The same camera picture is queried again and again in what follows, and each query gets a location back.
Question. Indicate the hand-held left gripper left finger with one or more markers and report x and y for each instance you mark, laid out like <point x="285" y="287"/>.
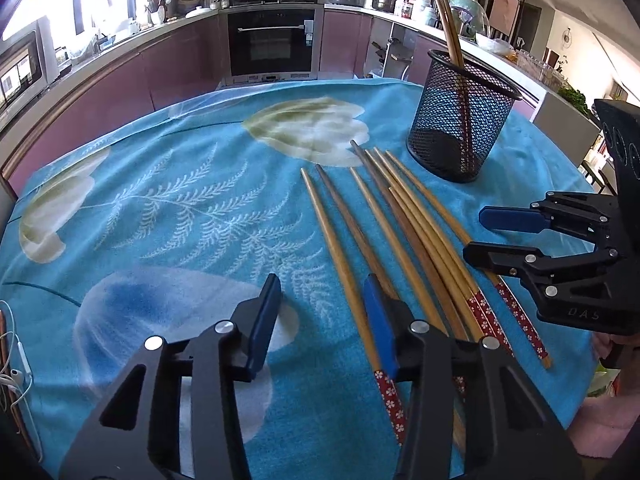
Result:
<point x="262" y="320"/>

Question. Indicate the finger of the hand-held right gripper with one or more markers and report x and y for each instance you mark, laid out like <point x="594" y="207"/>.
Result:
<point x="505" y="217"/>
<point x="492" y="256"/>

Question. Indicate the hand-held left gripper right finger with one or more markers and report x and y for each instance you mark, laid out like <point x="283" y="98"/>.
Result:
<point x="380" y="325"/>

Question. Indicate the bunch of wooden chopsticks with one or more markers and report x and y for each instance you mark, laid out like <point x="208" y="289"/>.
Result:
<point x="425" y="247"/>

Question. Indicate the light brown chopstick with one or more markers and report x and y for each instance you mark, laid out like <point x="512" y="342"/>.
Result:
<point x="330" y="240"/>

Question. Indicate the black mesh utensil holder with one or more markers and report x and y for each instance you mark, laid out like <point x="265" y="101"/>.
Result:
<point x="450" y="125"/>

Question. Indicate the dark brown chopstick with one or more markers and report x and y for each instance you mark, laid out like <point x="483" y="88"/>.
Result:
<point x="345" y="212"/>

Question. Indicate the person's right forearm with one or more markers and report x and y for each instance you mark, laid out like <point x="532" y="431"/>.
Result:
<point x="610" y="425"/>

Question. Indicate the blue floral tablecloth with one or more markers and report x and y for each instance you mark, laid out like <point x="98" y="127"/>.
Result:
<point x="175" y="185"/>

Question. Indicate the long curved chopstick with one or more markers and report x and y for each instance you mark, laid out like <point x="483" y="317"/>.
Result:
<point x="452" y="25"/>
<point x="440" y="20"/>

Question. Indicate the glass dome cover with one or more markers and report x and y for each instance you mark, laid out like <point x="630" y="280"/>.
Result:
<point x="470" y="12"/>

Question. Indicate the black built-in oven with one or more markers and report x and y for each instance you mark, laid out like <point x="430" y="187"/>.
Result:
<point x="270" y="45"/>

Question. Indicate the pink kitchen cabinets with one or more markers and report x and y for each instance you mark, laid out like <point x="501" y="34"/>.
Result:
<point x="125" y="80"/>

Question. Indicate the white microwave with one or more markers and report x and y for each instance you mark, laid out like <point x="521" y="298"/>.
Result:
<point x="20" y="70"/>

